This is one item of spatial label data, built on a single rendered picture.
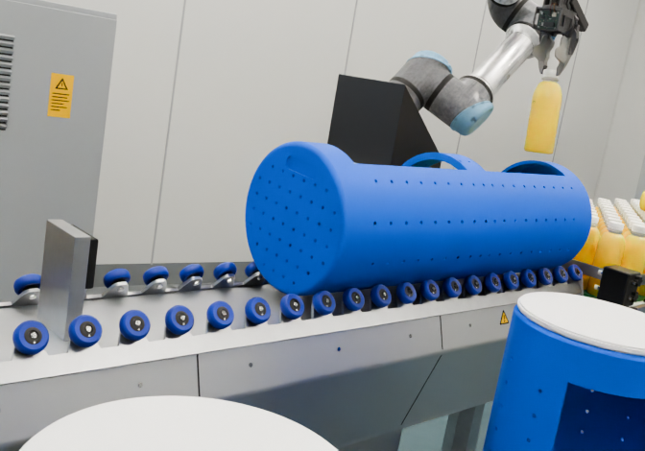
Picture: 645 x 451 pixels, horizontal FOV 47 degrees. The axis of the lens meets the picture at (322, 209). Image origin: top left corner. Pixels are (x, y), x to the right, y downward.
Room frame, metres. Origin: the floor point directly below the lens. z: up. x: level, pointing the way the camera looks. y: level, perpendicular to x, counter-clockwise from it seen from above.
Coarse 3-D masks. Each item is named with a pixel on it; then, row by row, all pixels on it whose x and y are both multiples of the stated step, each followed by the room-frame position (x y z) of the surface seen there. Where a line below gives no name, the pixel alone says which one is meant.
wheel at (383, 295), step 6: (372, 288) 1.38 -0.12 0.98; (378, 288) 1.38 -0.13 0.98; (384, 288) 1.39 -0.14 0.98; (372, 294) 1.37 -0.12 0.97; (378, 294) 1.37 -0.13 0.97; (384, 294) 1.37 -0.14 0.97; (390, 294) 1.39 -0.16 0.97; (372, 300) 1.37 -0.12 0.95; (378, 300) 1.36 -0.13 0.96; (384, 300) 1.37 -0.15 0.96; (390, 300) 1.38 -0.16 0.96; (378, 306) 1.37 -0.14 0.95; (384, 306) 1.37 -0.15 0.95
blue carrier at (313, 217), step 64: (256, 192) 1.42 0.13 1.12; (320, 192) 1.29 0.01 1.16; (384, 192) 1.33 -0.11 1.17; (448, 192) 1.46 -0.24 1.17; (512, 192) 1.62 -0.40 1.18; (576, 192) 1.82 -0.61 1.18; (256, 256) 1.39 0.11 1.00; (320, 256) 1.27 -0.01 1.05; (384, 256) 1.32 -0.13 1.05; (448, 256) 1.46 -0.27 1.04; (512, 256) 1.63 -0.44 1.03
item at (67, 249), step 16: (48, 224) 1.07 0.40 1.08; (64, 224) 1.06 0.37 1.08; (48, 240) 1.06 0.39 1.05; (64, 240) 1.02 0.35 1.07; (80, 240) 1.01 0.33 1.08; (96, 240) 1.03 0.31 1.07; (48, 256) 1.06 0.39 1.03; (64, 256) 1.02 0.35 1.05; (80, 256) 1.01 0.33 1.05; (96, 256) 1.03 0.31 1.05; (48, 272) 1.05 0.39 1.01; (64, 272) 1.01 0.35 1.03; (80, 272) 1.01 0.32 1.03; (48, 288) 1.05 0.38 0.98; (64, 288) 1.01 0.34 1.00; (80, 288) 1.01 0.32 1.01; (48, 304) 1.05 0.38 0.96; (64, 304) 1.01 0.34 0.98; (80, 304) 1.01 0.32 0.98; (48, 320) 1.04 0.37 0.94; (64, 320) 1.00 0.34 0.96; (64, 336) 1.00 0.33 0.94
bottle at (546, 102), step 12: (540, 84) 1.84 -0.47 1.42; (552, 84) 1.83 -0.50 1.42; (540, 96) 1.83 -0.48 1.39; (552, 96) 1.82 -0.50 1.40; (540, 108) 1.83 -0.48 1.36; (552, 108) 1.82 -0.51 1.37; (540, 120) 1.82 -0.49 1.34; (552, 120) 1.82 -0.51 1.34; (528, 132) 1.84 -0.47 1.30; (540, 132) 1.82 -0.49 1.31; (552, 132) 1.82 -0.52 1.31; (528, 144) 1.83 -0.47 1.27; (540, 144) 1.81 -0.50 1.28; (552, 144) 1.82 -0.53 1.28
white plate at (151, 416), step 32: (64, 416) 0.59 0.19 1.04; (96, 416) 0.60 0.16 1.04; (128, 416) 0.61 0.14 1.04; (160, 416) 0.62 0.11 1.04; (192, 416) 0.63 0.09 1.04; (224, 416) 0.64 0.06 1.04; (256, 416) 0.65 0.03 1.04; (32, 448) 0.53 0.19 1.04; (64, 448) 0.54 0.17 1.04; (96, 448) 0.55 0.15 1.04; (128, 448) 0.55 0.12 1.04; (160, 448) 0.56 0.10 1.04; (192, 448) 0.57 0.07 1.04; (224, 448) 0.58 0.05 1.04; (256, 448) 0.59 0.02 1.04; (288, 448) 0.60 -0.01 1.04; (320, 448) 0.61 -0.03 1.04
